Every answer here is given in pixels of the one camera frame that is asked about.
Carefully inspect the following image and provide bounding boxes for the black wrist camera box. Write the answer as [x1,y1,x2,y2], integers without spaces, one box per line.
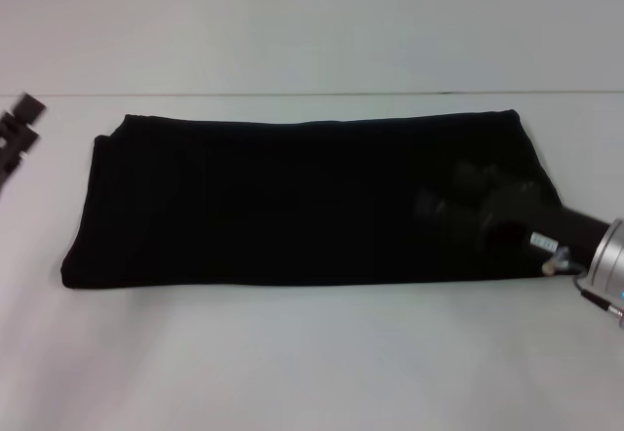
[491,224,563,267]

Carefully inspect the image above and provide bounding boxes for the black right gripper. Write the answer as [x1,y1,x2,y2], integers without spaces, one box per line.
[413,157,611,265]

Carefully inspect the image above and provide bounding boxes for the silver cable connector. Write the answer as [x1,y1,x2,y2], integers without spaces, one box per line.
[540,247,572,276]

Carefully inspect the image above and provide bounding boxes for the black t-shirt with FREE print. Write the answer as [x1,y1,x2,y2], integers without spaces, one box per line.
[60,107,570,290]

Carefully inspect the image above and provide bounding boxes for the thin dark cable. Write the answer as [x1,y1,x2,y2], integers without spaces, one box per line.
[567,267,624,316]

